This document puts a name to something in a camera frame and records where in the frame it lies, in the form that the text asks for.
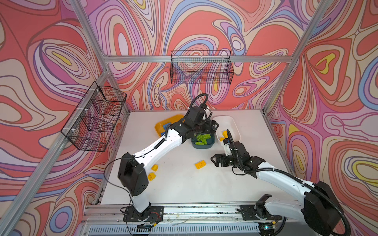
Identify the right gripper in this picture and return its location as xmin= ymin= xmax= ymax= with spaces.
xmin=210 ymin=153 xmax=241 ymax=167

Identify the orange yellow lego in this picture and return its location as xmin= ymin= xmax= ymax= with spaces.
xmin=195 ymin=160 xmax=207 ymax=170

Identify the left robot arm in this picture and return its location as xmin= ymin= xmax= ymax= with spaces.
xmin=105 ymin=93 xmax=219 ymax=221

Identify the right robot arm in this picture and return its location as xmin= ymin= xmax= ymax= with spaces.
xmin=211 ymin=130 xmax=351 ymax=236

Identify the dark teal plastic bin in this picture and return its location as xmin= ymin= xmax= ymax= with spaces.
xmin=191 ymin=133 xmax=215 ymax=149

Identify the white plastic bin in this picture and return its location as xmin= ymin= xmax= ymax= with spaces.
xmin=212 ymin=116 xmax=241 ymax=144

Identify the yellow plastic bin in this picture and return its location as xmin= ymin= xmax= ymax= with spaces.
xmin=155 ymin=114 xmax=184 ymax=137

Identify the back wall wire basket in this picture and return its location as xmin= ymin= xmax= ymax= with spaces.
xmin=170 ymin=49 xmax=234 ymax=85

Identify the wall wire basket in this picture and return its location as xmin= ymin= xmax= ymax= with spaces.
xmin=170 ymin=49 xmax=234 ymax=85
xmin=61 ymin=82 xmax=127 ymax=152

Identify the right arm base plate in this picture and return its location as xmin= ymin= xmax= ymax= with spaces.
xmin=236 ymin=205 xmax=282 ymax=221

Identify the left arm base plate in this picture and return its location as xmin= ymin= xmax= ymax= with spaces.
xmin=121 ymin=206 xmax=164 ymax=223

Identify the left wall wire basket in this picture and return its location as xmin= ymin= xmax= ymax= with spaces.
xmin=61 ymin=82 xmax=127 ymax=152

